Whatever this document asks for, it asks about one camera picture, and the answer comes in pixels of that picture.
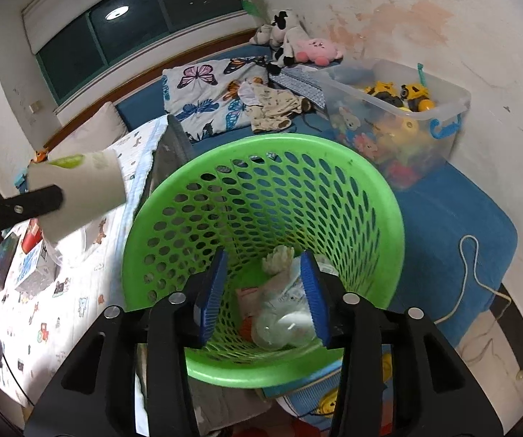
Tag clear plastic toy bin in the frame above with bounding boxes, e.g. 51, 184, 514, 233
313, 59, 471, 189

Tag pink snack wrapper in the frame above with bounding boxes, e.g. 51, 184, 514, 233
235, 287, 260, 320

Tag pink plush toy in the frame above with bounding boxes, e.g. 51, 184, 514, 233
294, 39, 343, 67

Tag yellow toy car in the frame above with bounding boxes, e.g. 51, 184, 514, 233
311, 351, 393, 417

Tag dark colourful box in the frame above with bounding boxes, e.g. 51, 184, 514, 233
0, 233, 20, 291

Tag red paper cup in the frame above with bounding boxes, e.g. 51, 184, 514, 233
21, 218, 42, 255

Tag green plastic mesh basket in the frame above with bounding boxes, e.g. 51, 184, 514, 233
121, 134, 405, 389

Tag white cable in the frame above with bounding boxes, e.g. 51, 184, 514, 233
433, 234, 514, 327

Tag butterfly print pillow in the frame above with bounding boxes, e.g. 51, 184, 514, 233
162, 55, 267, 143

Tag beige crumpled clothes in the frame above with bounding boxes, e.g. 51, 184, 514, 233
238, 79, 313, 134

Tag grey beige pillow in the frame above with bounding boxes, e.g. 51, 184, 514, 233
48, 102, 128, 161

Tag blue white milk carton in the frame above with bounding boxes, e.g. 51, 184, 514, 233
15, 241, 57, 297

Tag dark window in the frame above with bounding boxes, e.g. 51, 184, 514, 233
34, 0, 242, 104

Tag white paper ball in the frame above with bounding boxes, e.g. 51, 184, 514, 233
261, 245, 295, 276

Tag white paper cup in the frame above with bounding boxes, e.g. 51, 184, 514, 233
27, 149, 126, 243

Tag large clear plastic tub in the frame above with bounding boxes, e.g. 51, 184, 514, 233
252, 303, 316, 351

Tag clear plastic packaging bag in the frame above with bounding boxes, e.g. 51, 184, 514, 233
259, 256, 309, 310

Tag printed white table cloth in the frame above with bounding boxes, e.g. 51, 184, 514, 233
0, 117, 168, 408

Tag black white cow plush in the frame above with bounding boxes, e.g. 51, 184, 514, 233
249, 9, 308, 75

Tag blue white book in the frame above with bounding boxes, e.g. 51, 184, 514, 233
256, 358, 342, 399

